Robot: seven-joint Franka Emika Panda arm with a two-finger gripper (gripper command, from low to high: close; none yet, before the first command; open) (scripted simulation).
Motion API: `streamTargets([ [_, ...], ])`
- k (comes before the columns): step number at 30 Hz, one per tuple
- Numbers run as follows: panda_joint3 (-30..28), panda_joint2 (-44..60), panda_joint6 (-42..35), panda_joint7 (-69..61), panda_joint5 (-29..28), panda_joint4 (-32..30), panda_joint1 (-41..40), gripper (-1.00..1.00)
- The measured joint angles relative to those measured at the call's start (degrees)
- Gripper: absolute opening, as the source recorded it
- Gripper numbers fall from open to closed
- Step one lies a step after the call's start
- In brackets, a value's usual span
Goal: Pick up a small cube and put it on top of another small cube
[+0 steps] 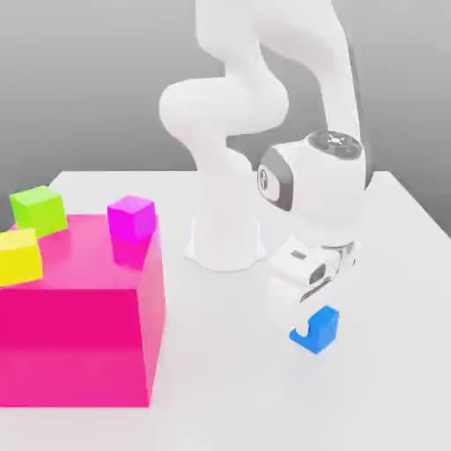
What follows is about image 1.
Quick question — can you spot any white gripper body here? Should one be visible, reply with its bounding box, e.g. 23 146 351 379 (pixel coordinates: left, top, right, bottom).
268 244 322 323

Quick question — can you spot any large pink box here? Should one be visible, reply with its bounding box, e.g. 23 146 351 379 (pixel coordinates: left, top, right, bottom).
0 213 167 409

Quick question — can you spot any small yellow cube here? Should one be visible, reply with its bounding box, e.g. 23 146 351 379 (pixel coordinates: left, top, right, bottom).
0 228 44 287

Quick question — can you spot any small magenta cube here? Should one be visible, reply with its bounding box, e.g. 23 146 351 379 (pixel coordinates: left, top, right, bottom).
107 195 157 245

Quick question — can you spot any small green cube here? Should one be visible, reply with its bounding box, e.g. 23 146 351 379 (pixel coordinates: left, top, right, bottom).
9 185 69 240

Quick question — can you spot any small blue cube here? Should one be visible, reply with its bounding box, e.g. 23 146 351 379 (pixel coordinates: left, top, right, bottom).
288 305 341 356

